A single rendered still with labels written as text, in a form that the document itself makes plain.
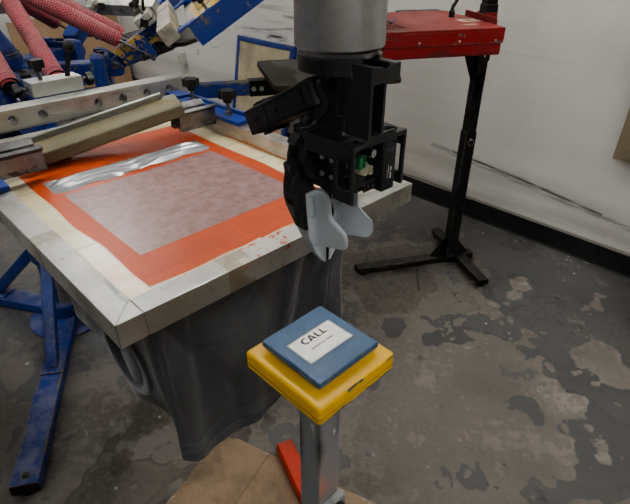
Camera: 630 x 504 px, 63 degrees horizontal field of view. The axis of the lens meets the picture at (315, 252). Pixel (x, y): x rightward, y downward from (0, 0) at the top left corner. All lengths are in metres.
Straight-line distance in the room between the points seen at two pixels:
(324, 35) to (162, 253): 0.52
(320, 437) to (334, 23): 0.50
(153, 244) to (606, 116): 2.15
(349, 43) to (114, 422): 1.66
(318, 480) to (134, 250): 0.45
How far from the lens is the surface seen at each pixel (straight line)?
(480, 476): 1.75
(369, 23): 0.43
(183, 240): 0.87
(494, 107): 2.84
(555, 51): 2.68
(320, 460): 0.75
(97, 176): 1.15
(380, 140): 0.44
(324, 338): 0.63
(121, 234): 0.92
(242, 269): 0.73
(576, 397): 2.08
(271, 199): 0.98
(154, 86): 1.53
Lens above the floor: 1.39
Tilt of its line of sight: 32 degrees down
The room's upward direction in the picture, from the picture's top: straight up
